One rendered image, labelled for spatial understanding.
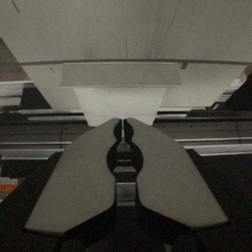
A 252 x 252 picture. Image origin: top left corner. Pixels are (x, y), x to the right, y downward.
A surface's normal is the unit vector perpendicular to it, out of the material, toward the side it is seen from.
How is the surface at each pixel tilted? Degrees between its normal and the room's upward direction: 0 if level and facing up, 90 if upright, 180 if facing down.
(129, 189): 90
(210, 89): 0
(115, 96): 0
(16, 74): 90
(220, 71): 0
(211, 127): 90
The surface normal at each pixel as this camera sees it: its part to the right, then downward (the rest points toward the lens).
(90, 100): 0.03, 0.94
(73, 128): 0.03, -0.35
